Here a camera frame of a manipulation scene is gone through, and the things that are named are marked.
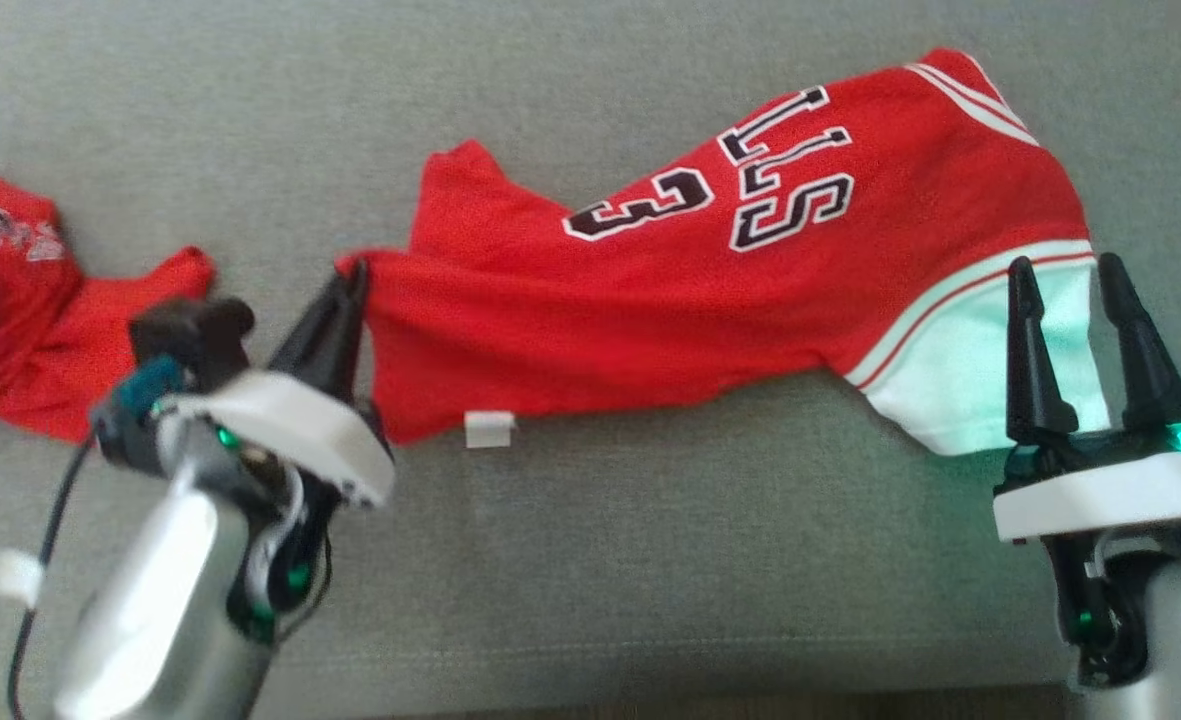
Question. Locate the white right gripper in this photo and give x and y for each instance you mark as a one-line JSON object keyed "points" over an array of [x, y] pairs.
{"points": [[1110, 495]]}

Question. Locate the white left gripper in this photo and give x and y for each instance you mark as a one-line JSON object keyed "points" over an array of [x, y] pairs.
{"points": [[300, 420]]}

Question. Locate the red white-striped shorts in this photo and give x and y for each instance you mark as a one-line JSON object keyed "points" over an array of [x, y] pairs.
{"points": [[40, 330]]}

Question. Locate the red basketball jersey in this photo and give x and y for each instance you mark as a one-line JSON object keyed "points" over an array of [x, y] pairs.
{"points": [[700, 300]]}

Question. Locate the wide grey sofa ottoman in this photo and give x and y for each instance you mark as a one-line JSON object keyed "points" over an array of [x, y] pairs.
{"points": [[590, 560]]}

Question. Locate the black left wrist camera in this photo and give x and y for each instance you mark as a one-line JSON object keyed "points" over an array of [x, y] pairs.
{"points": [[195, 335]]}

